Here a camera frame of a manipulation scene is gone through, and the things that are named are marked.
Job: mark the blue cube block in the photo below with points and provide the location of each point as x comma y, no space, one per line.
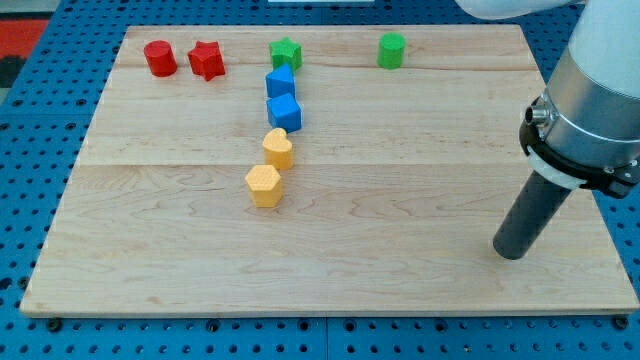
284,112

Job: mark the green cylinder block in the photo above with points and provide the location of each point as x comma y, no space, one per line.
391,48

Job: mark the light wooden board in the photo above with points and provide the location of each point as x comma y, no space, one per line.
400,180

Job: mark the blue triangle block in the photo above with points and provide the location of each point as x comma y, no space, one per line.
280,81

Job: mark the green star block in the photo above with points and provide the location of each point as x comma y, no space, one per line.
286,51

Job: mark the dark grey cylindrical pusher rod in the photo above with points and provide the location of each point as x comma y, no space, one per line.
535,205

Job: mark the yellow hexagon block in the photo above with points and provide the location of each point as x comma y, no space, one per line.
265,186

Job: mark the red star block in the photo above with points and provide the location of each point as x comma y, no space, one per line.
206,60

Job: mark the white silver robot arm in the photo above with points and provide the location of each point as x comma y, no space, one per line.
583,130

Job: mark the red cylinder block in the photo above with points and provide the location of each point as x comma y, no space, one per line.
160,58

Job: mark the yellow heart block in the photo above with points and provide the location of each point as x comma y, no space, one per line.
278,149

